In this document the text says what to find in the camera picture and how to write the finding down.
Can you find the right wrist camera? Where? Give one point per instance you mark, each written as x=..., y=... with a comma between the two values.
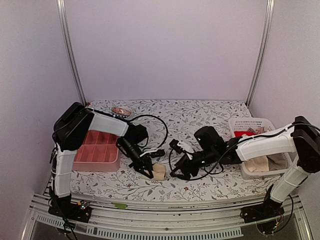
x=182, y=147

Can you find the small patterned bowl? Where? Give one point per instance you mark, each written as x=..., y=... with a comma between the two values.
x=121, y=112

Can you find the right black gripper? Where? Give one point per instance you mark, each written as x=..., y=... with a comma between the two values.
x=183, y=166

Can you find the right aluminium frame post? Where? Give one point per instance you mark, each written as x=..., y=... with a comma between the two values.
x=270, y=4

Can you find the grey garment in basket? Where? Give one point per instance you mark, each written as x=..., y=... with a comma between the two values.
x=277, y=162

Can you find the white plastic laundry basket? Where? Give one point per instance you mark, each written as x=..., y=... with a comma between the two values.
x=267, y=141

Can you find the cream garment in basket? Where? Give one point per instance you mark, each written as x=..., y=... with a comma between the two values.
x=257, y=164

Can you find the cream underwear navy trim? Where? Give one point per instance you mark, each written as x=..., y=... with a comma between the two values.
x=159, y=173

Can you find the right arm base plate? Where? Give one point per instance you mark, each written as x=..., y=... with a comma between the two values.
x=261, y=211

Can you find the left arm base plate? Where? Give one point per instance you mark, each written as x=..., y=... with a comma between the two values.
x=70, y=211

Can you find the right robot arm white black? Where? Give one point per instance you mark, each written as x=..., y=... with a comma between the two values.
x=300, y=137

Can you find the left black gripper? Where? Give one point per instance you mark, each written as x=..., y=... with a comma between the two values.
x=143, y=162

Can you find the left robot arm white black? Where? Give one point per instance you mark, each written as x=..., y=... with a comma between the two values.
x=70, y=131

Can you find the floral patterned table mat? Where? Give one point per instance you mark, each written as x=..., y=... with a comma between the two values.
x=166, y=120

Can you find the red garment in basket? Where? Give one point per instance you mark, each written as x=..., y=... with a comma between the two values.
x=239, y=134

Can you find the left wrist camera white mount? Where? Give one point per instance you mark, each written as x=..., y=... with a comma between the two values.
x=153, y=153

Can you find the left aluminium frame post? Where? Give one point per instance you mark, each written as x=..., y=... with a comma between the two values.
x=62, y=14

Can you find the aluminium frame post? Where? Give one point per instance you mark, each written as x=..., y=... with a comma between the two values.
x=62, y=14
x=270, y=4

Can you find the pink divided organizer box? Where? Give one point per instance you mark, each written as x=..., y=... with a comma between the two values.
x=98, y=153

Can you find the aluminium front rail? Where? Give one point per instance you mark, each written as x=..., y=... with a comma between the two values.
x=191, y=220

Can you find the green tape piece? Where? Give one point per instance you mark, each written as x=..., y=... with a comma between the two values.
x=121, y=206

